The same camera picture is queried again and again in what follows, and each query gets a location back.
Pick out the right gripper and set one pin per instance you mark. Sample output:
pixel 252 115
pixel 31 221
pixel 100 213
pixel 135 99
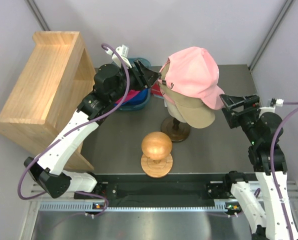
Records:
pixel 251 104

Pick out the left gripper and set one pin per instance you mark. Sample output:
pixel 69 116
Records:
pixel 144 77

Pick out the khaki cap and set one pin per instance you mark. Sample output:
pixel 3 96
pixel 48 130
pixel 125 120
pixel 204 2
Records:
pixel 197 114

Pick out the pink cap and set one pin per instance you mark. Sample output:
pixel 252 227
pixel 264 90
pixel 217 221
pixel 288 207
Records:
pixel 167 93
pixel 194 73

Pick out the round wooden hat stand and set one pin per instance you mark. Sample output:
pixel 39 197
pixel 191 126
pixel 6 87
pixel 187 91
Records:
pixel 156 160

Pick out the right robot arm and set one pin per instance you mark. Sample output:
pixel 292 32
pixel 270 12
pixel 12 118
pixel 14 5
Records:
pixel 272 219

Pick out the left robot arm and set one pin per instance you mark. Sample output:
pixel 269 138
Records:
pixel 112 84

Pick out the teal plastic bin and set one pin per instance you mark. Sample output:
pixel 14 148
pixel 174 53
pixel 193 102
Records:
pixel 147 64

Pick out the blue cap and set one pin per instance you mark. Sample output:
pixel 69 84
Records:
pixel 139 99

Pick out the magenta cap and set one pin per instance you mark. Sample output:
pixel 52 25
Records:
pixel 131 94

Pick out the cream mannequin head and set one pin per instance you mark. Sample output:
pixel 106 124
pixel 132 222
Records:
pixel 174 112

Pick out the dark wooden stand base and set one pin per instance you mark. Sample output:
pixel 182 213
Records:
pixel 176 130

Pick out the wooden shelf box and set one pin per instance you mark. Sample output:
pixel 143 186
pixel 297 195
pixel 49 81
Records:
pixel 57 76

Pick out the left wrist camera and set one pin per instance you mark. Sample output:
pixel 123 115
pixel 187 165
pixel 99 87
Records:
pixel 122 51

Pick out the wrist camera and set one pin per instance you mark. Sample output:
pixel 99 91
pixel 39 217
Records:
pixel 122 51
pixel 271 106

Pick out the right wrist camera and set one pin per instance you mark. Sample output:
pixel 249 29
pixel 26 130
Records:
pixel 271 106

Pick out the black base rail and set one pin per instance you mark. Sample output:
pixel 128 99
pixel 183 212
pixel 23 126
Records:
pixel 197 189

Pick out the aluminium corner post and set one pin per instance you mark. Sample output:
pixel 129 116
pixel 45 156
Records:
pixel 278 20
pixel 38 15

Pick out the left aluminium corner post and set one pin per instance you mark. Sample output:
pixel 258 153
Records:
pixel 38 15

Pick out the grey cable duct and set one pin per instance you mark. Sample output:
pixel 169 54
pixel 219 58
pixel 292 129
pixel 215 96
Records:
pixel 79 206

